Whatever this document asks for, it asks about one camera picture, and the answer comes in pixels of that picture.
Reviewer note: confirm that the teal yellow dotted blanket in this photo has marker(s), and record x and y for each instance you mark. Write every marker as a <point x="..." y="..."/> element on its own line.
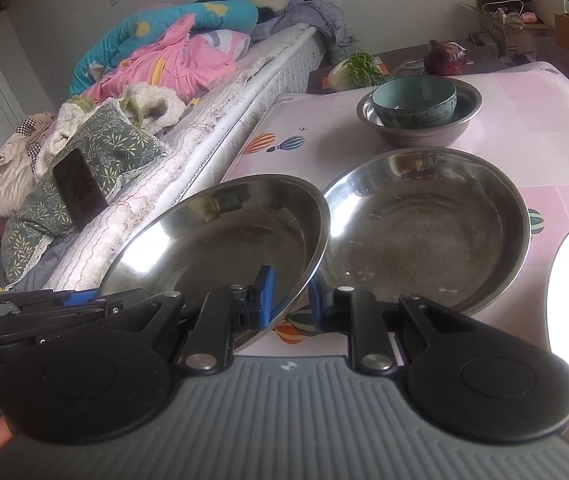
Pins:
<point x="144" y="28"/>

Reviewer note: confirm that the shallow steel plate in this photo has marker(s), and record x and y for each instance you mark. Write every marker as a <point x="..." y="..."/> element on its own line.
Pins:
<point x="442" y="223"/>
<point x="223" y="236"/>

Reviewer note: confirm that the teal ceramic bowl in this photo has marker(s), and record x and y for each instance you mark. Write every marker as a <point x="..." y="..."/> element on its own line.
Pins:
<point x="415" y="102"/>

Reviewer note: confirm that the black smartphone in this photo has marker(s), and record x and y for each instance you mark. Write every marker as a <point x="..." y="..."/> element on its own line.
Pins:
<point x="78" y="189"/>

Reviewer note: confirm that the bok choy cabbage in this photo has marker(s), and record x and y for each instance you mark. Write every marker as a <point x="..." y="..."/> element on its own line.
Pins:
<point x="358" y="71"/>

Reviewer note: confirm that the deep steel bowl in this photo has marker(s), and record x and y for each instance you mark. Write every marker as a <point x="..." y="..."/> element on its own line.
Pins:
<point x="470" y="102"/>

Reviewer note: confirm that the grey clothes pile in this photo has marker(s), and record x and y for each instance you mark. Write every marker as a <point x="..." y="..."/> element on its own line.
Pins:
<point x="326" y="16"/>

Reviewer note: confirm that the open cardboard box with clutter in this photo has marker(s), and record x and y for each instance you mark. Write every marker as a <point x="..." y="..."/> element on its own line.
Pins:
<point x="513" y="24"/>

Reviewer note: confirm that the finger of the left gripper seen across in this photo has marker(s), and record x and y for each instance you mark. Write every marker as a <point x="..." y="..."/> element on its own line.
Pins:
<point x="46" y="305"/>

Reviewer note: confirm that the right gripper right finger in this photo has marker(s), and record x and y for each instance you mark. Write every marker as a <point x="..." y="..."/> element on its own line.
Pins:
<point x="413" y="333"/>

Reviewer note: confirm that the white fleece blanket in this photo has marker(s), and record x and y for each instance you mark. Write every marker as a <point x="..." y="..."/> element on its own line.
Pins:
<point x="151" y="108"/>

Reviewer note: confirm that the pink balloon tablecloth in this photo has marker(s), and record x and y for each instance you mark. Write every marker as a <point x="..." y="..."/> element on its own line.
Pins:
<point x="522" y="129"/>

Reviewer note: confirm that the pink quilt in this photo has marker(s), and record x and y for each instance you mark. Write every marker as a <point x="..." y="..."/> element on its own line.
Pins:
<point x="180" y="60"/>

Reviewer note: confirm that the red onion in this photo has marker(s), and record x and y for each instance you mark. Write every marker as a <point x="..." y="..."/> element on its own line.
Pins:
<point x="445" y="59"/>

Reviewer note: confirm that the beige crumpled garment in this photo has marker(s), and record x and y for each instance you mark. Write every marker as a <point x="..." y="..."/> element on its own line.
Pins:
<point x="17" y="161"/>

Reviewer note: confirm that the white quilted mattress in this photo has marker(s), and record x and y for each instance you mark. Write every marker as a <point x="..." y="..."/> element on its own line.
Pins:
<point x="200" y="149"/>

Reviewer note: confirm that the green leaf pattern pillow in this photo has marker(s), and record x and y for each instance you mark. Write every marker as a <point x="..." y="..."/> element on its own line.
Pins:
<point x="106" y="152"/>

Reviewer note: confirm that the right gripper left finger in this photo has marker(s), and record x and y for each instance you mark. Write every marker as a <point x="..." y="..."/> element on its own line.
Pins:
<point x="196" y="333"/>

